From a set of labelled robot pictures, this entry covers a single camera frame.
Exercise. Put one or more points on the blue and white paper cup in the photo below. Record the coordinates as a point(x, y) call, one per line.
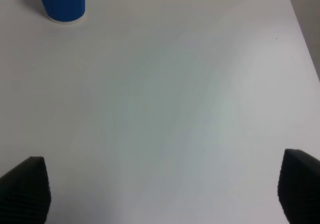
point(64, 11)

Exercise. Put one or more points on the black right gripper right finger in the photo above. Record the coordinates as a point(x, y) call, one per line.
point(298, 187)

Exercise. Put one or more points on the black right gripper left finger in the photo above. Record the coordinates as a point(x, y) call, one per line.
point(25, 192)

